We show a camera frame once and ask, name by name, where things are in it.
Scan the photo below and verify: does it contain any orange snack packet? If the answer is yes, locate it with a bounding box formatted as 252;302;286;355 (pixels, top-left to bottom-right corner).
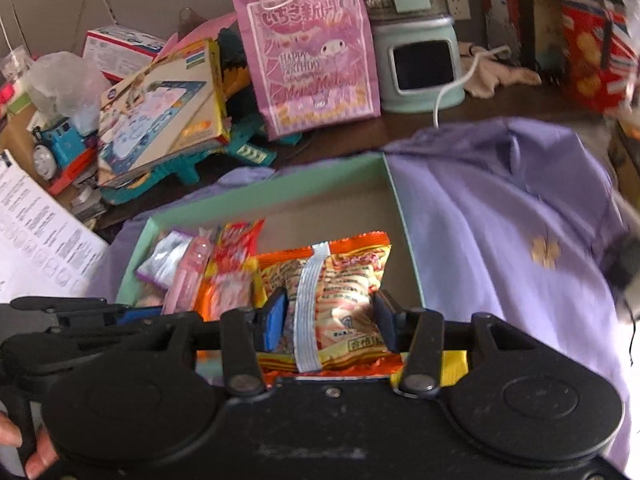
194;269;266;321

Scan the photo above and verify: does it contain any pink blue candy packet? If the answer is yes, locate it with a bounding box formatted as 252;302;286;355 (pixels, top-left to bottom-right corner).
162;229;214;315

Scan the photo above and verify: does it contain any orange yellow noodle snack bag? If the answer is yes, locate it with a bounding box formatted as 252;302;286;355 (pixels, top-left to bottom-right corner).
257;231;402;379

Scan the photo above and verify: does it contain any red rainbow candy packet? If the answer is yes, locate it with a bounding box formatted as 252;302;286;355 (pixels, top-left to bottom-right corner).
213;219;265;273

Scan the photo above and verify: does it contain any silver purple snack packet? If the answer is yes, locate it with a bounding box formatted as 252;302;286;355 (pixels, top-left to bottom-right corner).
136;231;193;290

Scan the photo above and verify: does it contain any person's left hand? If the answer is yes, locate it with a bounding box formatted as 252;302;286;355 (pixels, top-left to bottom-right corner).
0;410;60;480

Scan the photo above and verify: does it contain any white printed paper sheet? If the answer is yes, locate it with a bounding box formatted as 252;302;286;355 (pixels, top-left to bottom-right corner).
0;151;107;304

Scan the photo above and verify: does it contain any purple floral cloth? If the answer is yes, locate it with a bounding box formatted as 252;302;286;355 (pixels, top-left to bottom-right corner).
89;116;637;470

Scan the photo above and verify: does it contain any teal cardboard tray box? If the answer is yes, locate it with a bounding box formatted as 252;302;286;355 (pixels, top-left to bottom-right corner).
117;154;424;308

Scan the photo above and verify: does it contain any blue toy train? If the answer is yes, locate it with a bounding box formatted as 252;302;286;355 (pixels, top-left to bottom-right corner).
32;119;98;196

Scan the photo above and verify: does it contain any toy drawing board box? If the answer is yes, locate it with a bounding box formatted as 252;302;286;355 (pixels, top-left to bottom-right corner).
98;38;231;188

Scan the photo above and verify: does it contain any mint green appliance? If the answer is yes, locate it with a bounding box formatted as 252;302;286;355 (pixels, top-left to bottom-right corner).
364;0;465;114

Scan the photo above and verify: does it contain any pink gift bag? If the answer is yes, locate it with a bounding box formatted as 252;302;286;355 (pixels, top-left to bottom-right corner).
232;0;381;140

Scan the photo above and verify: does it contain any white red cardboard box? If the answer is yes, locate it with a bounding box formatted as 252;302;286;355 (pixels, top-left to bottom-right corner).
81;25;166;81

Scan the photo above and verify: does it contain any red cookie box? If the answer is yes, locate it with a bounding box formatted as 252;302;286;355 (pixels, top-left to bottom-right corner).
561;2;638;114

